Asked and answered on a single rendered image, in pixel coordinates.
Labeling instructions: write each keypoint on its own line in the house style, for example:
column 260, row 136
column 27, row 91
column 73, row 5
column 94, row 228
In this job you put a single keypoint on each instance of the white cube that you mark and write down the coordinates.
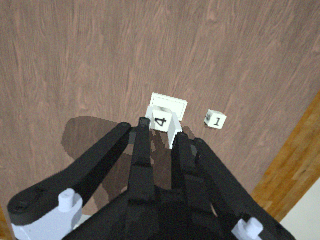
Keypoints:
column 161, row 117
column 214, row 119

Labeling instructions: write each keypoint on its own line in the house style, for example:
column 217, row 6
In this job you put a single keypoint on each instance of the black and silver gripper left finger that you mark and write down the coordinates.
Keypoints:
column 50, row 209

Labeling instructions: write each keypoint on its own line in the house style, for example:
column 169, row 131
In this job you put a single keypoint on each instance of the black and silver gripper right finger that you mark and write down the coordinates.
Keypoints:
column 232, row 203

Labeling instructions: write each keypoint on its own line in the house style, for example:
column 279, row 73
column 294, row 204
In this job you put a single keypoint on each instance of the white rectangular tray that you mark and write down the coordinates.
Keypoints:
column 175, row 104

